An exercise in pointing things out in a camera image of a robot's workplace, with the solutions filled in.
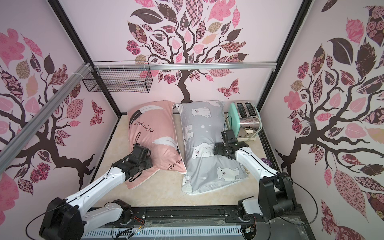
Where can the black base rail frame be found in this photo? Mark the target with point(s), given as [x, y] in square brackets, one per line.
[293, 226]

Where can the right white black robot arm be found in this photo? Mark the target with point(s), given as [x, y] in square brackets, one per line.
[276, 195]

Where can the white slotted cable duct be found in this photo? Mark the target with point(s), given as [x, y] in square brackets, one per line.
[165, 233]

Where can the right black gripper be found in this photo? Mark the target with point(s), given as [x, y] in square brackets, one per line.
[222, 150]

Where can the mint and chrome toaster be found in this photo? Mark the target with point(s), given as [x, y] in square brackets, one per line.
[244, 119]

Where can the diagonal aluminium rail left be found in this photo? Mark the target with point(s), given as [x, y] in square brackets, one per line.
[12, 149]

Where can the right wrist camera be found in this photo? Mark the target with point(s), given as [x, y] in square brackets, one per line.
[229, 137]

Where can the grey polar bear pillow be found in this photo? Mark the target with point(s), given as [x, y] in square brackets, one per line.
[202, 125]

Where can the black wire basket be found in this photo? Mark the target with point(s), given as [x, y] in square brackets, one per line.
[119, 77]

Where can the purple snack packet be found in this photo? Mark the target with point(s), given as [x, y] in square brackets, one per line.
[267, 162]

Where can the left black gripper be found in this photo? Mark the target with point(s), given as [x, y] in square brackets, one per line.
[148, 162]

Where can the horizontal aluminium rail back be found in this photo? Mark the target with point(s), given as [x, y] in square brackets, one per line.
[196, 66]

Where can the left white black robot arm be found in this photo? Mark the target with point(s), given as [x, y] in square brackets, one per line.
[72, 218]

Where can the pink good night pillow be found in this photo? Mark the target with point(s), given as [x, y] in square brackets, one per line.
[152, 125]

